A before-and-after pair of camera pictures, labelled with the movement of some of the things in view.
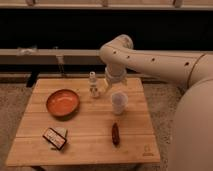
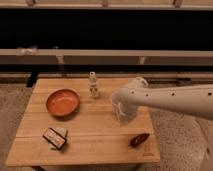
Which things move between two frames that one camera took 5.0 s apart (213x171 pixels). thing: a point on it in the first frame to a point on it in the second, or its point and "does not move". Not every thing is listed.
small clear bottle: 94,89 does not move
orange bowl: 63,103 does not move
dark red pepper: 115,135 to 135,140
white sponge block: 61,130 does not move
